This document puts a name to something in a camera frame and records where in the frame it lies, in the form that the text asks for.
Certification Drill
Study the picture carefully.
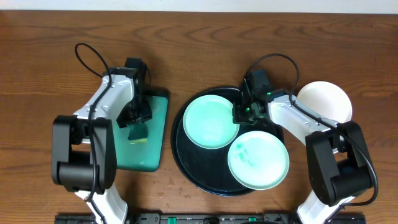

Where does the mint plate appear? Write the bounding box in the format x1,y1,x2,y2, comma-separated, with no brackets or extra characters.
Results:
227,131,290,190
182,95,239,149

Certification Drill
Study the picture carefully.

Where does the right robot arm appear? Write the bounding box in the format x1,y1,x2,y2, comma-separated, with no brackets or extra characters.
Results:
233,70,379,223

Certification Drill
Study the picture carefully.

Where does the black rectangular soapy water tray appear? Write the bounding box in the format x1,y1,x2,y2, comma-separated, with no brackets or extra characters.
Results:
113,89,169,172

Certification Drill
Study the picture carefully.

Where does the green scouring sponge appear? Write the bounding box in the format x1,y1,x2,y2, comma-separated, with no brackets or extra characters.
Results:
128,123,148,144

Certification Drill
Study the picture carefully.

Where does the white plate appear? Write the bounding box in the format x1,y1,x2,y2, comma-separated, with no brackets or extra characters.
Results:
297,81,353,123

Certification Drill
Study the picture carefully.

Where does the round black serving tray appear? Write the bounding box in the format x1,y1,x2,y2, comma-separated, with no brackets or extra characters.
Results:
171,86,284,196

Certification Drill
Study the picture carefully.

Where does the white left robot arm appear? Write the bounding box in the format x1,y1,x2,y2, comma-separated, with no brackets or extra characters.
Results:
52,58,152,223

